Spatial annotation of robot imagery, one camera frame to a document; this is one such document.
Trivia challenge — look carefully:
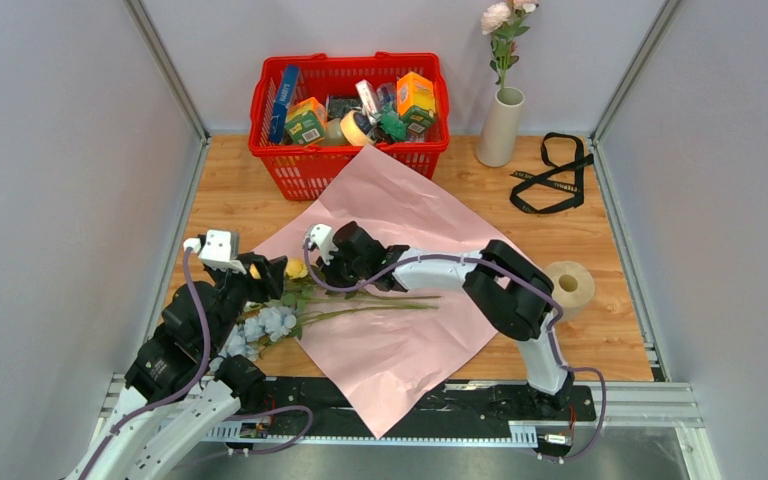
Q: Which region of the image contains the black printed ribbon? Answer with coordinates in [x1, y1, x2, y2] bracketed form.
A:
[509, 132, 594, 215]

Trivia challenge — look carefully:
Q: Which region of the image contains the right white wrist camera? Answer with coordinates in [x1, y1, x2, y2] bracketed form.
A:
[305, 224, 338, 265]

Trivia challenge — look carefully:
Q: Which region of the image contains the white packet in basket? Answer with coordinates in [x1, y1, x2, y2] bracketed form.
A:
[355, 80, 380, 118]

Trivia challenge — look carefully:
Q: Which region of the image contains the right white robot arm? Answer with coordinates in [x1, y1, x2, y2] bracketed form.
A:
[303, 222, 575, 419]

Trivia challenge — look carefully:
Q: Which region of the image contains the green yellow box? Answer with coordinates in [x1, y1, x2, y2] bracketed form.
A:
[285, 97, 327, 146]

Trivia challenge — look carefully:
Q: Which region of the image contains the yellow flower stem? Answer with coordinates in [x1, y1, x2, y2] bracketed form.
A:
[265, 258, 440, 310]

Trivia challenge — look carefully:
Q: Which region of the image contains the pink white flower stem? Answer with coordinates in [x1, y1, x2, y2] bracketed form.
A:
[480, 0, 540, 90]

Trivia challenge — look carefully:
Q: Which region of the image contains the blue box in basket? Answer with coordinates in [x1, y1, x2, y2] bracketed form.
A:
[268, 64, 300, 144]

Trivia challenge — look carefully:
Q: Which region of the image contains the blue flower stem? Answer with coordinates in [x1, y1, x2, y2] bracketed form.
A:
[208, 301, 437, 373]

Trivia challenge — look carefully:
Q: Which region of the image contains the masking tape roll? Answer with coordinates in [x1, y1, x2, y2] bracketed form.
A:
[340, 110, 374, 147]

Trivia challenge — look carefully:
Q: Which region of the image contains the red plastic shopping basket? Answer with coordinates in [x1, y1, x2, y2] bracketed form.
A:
[248, 52, 452, 202]

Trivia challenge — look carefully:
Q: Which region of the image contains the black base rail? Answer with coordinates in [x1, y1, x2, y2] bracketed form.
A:
[237, 377, 597, 439]

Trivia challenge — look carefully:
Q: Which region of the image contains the purple pink wrapping paper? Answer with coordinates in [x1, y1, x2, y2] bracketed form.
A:
[239, 147, 526, 436]

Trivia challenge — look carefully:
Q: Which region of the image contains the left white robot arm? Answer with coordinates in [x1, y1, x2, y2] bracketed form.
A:
[68, 252, 288, 479]

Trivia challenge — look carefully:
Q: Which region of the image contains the beige cylindrical vase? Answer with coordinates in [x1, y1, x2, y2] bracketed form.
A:
[475, 87, 524, 168]

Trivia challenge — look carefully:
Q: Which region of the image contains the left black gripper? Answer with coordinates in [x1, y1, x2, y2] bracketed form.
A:
[206, 251, 289, 353]

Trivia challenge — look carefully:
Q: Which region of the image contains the green plastic item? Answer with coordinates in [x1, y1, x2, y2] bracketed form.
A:
[377, 110, 407, 144]

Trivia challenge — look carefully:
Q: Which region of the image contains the orange green box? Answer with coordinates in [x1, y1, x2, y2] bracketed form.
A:
[396, 72, 437, 135]

